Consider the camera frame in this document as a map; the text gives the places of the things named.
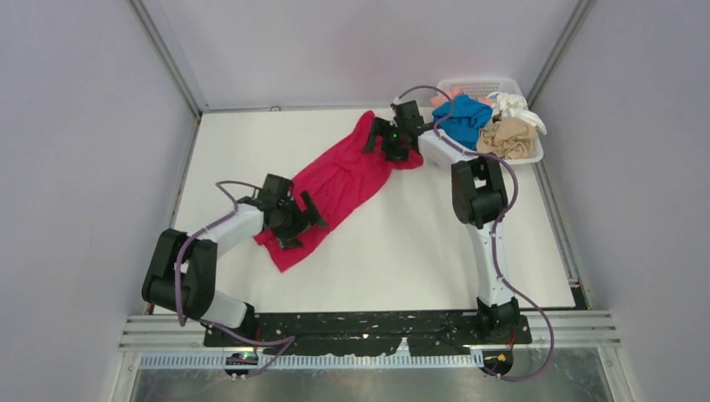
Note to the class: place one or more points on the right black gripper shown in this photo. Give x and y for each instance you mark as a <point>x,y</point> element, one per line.
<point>383,128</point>

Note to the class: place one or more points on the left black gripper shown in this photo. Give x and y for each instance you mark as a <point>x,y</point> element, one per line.
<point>289,240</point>

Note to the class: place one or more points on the magenta t shirt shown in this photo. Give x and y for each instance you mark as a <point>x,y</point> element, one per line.
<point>339,181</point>

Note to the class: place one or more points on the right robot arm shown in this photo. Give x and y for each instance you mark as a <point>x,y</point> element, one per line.
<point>479,201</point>

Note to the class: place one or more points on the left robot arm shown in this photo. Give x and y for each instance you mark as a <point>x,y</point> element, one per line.
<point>181,276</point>

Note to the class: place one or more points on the salmon pink t shirt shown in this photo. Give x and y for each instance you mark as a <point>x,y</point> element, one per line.
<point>439,100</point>

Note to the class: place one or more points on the blue t shirt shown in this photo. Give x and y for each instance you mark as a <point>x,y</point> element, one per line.
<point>462,120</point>

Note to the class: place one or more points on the white plastic basket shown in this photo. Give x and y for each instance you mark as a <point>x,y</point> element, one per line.
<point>478,88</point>

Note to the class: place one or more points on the white t shirt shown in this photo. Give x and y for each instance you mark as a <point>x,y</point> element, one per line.
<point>509,105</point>

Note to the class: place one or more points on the beige t shirt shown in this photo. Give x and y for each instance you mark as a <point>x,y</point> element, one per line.
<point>510,138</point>

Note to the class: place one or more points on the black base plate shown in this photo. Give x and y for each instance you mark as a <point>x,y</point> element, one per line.
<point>373,334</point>

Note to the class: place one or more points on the slotted cable duct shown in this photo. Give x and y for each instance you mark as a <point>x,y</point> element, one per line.
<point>402,359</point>

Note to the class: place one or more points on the aluminium frame rail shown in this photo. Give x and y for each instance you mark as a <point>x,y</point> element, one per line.
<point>571,329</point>

